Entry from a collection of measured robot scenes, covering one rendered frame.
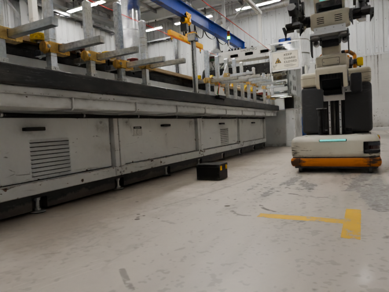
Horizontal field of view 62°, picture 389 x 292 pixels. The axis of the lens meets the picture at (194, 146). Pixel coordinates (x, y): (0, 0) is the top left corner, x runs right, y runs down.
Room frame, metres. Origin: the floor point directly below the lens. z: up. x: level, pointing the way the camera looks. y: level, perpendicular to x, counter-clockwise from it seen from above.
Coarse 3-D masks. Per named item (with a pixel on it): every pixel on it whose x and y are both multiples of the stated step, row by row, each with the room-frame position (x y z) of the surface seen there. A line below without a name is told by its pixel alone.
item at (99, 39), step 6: (96, 36) 1.46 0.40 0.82; (102, 36) 1.47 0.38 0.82; (72, 42) 1.53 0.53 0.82; (78, 42) 1.51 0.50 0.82; (84, 42) 1.50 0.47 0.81; (90, 42) 1.48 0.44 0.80; (96, 42) 1.46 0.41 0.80; (102, 42) 1.46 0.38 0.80; (60, 48) 1.57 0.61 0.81; (66, 48) 1.55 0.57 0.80; (72, 48) 1.53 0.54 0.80; (78, 48) 1.54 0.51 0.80; (36, 54) 1.64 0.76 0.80; (42, 54) 1.63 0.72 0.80
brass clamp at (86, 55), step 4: (84, 52) 1.74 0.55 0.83; (88, 52) 1.74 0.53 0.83; (92, 52) 1.76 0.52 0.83; (96, 52) 1.79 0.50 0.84; (80, 56) 1.75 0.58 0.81; (84, 56) 1.74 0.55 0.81; (88, 56) 1.74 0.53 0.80; (92, 56) 1.76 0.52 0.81; (96, 56) 1.79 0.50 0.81; (84, 60) 1.77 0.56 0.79; (88, 60) 1.76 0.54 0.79; (92, 60) 1.77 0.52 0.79; (96, 60) 1.79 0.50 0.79; (100, 60) 1.81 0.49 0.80; (104, 60) 1.84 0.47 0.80
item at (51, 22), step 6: (48, 18) 1.24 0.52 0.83; (54, 18) 1.24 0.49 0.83; (24, 24) 1.30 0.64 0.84; (30, 24) 1.28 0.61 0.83; (36, 24) 1.27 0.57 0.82; (42, 24) 1.25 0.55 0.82; (48, 24) 1.24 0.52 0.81; (54, 24) 1.24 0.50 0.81; (12, 30) 1.34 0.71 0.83; (18, 30) 1.32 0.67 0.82; (24, 30) 1.30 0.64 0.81; (30, 30) 1.29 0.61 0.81; (36, 30) 1.29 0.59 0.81; (42, 30) 1.29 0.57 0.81; (12, 36) 1.35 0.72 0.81; (18, 36) 1.35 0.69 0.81
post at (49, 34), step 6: (42, 0) 1.55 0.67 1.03; (48, 0) 1.55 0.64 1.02; (42, 6) 1.55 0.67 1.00; (48, 6) 1.54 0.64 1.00; (42, 12) 1.55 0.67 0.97; (48, 12) 1.54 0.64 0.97; (48, 30) 1.54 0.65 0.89; (54, 30) 1.57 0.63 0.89; (48, 36) 1.54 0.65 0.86; (54, 36) 1.56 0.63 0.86; (48, 54) 1.54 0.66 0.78; (54, 54) 1.56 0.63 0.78; (48, 60) 1.55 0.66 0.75; (54, 60) 1.55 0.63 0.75
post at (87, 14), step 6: (84, 6) 1.77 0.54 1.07; (90, 6) 1.78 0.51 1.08; (84, 12) 1.77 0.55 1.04; (90, 12) 1.78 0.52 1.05; (84, 18) 1.77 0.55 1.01; (90, 18) 1.78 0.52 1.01; (84, 24) 1.77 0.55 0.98; (90, 24) 1.78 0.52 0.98; (84, 30) 1.77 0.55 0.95; (90, 30) 1.77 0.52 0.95; (84, 36) 1.77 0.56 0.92; (90, 36) 1.77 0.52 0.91; (90, 48) 1.76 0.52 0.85; (90, 60) 1.76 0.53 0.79; (90, 66) 1.76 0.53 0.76
